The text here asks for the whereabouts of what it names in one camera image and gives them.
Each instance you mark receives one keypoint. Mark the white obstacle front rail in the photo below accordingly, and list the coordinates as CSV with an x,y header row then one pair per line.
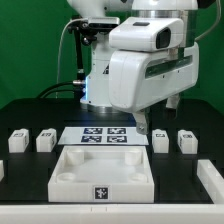
x,y
113,214

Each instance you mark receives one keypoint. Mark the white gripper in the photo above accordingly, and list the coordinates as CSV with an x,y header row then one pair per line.
x,y
138,80

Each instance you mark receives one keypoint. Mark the black camera pole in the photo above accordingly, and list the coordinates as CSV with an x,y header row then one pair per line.
x,y
80,71

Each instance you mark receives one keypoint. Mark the white square table top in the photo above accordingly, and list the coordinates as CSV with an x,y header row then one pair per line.
x,y
102,174

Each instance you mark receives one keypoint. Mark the white obstacle left piece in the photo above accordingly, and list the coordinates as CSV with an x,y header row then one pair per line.
x,y
1,170

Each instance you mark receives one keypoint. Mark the white obstacle rail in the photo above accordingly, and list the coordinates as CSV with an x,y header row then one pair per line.
x,y
211,180
113,214

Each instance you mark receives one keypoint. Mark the white sheet with tags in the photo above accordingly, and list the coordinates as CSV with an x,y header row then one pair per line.
x,y
102,135

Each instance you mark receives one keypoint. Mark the black camera on pole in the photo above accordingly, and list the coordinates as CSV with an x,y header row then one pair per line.
x,y
98,24

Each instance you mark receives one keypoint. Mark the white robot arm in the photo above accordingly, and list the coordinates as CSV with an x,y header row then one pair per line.
x,y
145,26

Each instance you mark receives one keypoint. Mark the white obstacle right rail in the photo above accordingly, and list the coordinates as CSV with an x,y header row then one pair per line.
x,y
211,180

